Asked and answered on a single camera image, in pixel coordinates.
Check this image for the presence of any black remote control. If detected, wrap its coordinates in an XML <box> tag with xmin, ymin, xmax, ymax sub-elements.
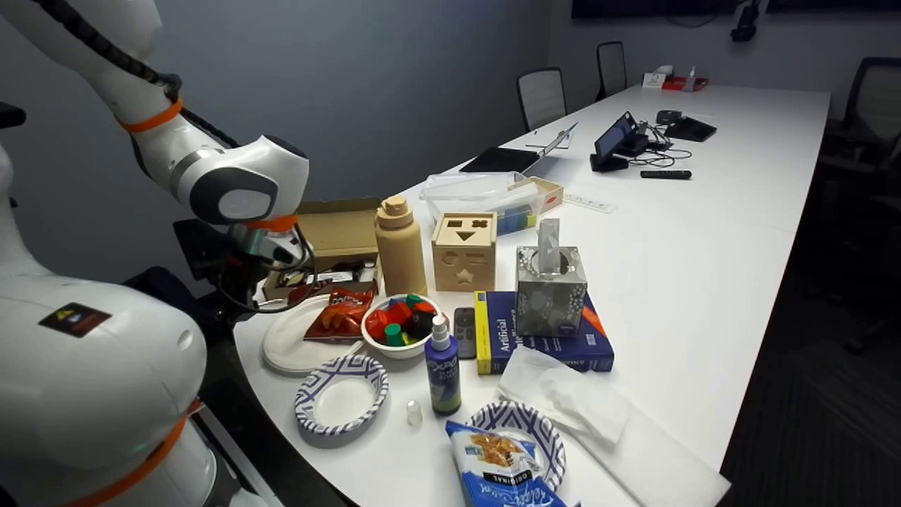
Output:
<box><xmin>639</xmin><ymin>167</ymin><xmax>695</xmax><ymax>183</ymax></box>

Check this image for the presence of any blue book yellow spine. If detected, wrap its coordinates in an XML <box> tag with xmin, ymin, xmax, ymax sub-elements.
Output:
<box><xmin>471</xmin><ymin>287</ymin><xmax>618</xmax><ymax>378</ymax></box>

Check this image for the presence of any flat black tablet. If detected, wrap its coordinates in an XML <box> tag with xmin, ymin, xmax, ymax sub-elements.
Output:
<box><xmin>458</xmin><ymin>143</ymin><xmax>544</xmax><ymax>177</ymax></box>

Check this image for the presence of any black wall camera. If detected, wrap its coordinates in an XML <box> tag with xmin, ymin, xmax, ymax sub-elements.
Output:
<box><xmin>729</xmin><ymin>0</ymin><xmax>772</xmax><ymax>46</ymax></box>

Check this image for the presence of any black toy block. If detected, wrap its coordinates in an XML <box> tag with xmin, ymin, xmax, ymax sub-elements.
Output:
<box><xmin>402</xmin><ymin>312</ymin><xmax>433</xmax><ymax>343</ymax></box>

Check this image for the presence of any black pouch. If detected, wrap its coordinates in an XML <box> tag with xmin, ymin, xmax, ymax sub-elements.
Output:
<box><xmin>654</xmin><ymin>108</ymin><xmax>718</xmax><ymax>143</ymax></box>

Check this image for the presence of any blue patterned paper plate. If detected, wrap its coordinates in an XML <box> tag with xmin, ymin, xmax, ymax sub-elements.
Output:
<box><xmin>291</xmin><ymin>352</ymin><xmax>392</xmax><ymax>446</ymax></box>
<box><xmin>466</xmin><ymin>397</ymin><xmax>571</xmax><ymax>495</ymax></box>

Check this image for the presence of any black table cable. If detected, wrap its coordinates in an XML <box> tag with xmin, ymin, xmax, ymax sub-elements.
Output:
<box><xmin>636</xmin><ymin>138</ymin><xmax>695</xmax><ymax>170</ymax></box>

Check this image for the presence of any white bowl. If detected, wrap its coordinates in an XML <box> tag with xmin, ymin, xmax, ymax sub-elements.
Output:
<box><xmin>357</xmin><ymin>290</ymin><xmax>442</xmax><ymax>364</ymax></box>

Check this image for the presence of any blue spray bottle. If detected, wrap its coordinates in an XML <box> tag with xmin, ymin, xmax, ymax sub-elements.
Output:
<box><xmin>422</xmin><ymin>312</ymin><xmax>466</xmax><ymax>416</ymax></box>

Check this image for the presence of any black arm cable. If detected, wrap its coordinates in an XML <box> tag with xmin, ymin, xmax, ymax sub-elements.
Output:
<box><xmin>38</xmin><ymin>0</ymin><xmax>185</xmax><ymax>102</ymax></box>

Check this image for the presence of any black smartphone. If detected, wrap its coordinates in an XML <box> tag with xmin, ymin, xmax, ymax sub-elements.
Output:
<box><xmin>450</xmin><ymin>304</ymin><xmax>480</xmax><ymax>364</ymax></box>

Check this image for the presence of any white paper sheet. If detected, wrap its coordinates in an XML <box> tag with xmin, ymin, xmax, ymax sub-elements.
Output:
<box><xmin>560</xmin><ymin>402</ymin><xmax>736</xmax><ymax>507</ymax></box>

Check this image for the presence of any white tissue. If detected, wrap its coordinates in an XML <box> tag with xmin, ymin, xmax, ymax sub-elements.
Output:
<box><xmin>533</xmin><ymin>218</ymin><xmax>564</xmax><ymax>276</ymax></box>

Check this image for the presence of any plain white plate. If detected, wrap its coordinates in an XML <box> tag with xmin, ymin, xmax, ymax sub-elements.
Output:
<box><xmin>259</xmin><ymin>294</ymin><xmax>363</xmax><ymax>378</ymax></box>

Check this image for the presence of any black office chair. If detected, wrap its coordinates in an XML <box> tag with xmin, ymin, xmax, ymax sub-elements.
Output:
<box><xmin>823</xmin><ymin>53</ymin><xmax>901</xmax><ymax>207</ymax></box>

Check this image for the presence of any grey mesh office chair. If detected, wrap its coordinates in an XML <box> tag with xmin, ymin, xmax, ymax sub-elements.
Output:
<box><xmin>515</xmin><ymin>64</ymin><xmax>568</xmax><ymax>133</ymax></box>
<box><xmin>594</xmin><ymin>39</ymin><xmax>630</xmax><ymax>102</ymax></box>

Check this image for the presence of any grey tissue box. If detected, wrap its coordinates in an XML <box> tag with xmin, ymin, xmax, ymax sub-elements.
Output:
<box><xmin>512</xmin><ymin>242</ymin><xmax>592</xmax><ymax>339</ymax></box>

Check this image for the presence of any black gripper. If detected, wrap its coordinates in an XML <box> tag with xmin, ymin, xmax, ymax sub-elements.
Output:
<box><xmin>173</xmin><ymin>221</ymin><xmax>313</xmax><ymax>311</ymax></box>

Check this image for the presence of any black tablet on stand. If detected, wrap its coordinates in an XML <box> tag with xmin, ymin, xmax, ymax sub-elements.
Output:
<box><xmin>589</xmin><ymin>109</ymin><xmax>654</xmax><ymax>174</ymax></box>

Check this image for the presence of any open cardboard box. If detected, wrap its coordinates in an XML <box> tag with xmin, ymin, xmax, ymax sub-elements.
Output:
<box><xmin>256</xmin><ymin>200</ymin><xmax>384</xmax><ymax>304</ymax></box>

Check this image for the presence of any red and white box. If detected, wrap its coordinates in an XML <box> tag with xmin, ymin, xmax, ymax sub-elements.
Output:
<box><xmin>639</xmin><ymin>63</ymin><xmax>712</xmax><ymax>97</ymax></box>

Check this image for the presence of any white paper towel stack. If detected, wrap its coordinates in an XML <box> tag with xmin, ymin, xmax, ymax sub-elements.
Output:
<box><xmin>496</xmin><ymin>343</ymin><xmax>633</xmax><ymax>447</ymax></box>

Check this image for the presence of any blue snack bag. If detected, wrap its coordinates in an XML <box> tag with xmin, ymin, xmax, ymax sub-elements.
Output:
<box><xmin>442</xmin><ymin>416</ymin><xmax>571</xmax><ymax>507</ymax></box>

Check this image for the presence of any tan bottle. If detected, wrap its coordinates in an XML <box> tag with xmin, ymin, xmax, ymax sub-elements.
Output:
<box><xmin>375</xmin><ymin>193</ymin><xmax>430</xmax><ymax>300</ymax></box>

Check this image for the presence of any clear plastic container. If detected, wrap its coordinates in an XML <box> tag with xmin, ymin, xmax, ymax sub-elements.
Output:
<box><xmin>416</xmin><ymin>170</ymin><xmax>565</xmax><ymax>236</ymax></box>

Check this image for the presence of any wooden shape sorter box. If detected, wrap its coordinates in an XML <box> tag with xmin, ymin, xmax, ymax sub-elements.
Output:
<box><xmin>430</xmin><ymin>212</ymin><xmax>502</xmax><ymax>294</ymax></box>

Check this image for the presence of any red snack packet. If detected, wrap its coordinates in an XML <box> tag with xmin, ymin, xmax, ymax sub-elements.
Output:
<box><xmin>305</xmin><ymin>284</ymin><xmax>381</xmax><ymax>347</ymax></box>

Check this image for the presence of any red toy block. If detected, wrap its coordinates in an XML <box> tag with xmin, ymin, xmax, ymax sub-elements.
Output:
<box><xmin>363</xmin><ymin>307</ymin><xmax>392</xmax><ymax>342</ymax></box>

